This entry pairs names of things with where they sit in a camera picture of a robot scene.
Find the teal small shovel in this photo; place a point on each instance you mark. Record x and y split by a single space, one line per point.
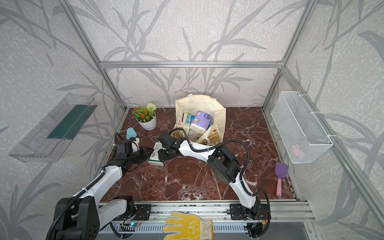
131 133

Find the potted plant white pot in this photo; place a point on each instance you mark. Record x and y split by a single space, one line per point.
146 116

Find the cream floral canvas tote bag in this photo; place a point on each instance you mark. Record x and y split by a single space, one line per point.
194 103

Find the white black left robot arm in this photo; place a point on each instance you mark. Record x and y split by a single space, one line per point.
81 216

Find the yellow knit work glove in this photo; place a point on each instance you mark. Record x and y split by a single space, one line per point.
182 226

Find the clear acrylic wall shelf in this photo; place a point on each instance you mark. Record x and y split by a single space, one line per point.
50 138

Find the small green circuit board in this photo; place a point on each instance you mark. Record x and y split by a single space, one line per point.
130 227

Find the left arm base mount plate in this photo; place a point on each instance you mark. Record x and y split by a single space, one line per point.
142 213

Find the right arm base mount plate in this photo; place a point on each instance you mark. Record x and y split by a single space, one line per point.
259 213

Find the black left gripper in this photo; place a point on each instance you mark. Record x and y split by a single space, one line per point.
145 153

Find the white wire mesh basket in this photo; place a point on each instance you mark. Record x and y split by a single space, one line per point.
302 134

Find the purple pink small shovel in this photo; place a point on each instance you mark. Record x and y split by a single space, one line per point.
281 171

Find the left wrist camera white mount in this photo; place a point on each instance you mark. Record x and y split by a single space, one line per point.
135 144

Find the purple tissue pack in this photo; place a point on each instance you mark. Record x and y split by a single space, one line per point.
201 122

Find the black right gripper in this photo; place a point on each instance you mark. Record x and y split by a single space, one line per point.
160 153

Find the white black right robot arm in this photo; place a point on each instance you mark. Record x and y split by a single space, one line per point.
223 163

